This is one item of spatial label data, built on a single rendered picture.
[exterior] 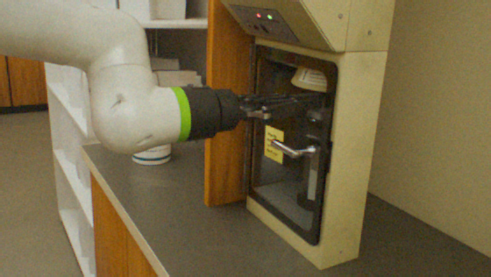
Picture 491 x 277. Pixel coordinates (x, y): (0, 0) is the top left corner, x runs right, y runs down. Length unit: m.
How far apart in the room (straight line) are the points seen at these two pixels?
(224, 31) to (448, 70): 0.57
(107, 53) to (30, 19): 0.12
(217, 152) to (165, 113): 0.52
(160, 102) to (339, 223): 0.50
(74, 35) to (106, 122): 0.13
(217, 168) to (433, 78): 0.62
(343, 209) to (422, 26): 0.56
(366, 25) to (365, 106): 0.16
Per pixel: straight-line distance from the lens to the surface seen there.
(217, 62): 1.14
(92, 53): 0.71
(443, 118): 1.27
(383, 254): 1.14
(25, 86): 5.79
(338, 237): 1.02
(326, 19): 0.83
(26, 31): 0.66
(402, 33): 1.35
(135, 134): 0.68
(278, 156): 1.05
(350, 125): 0.92
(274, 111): 0.79
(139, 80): 0.71
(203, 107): 0.73
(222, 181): 1.24
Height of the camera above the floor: 1.51
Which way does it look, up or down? 18 degrees down
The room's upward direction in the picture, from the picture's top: 3 degrees clockwise
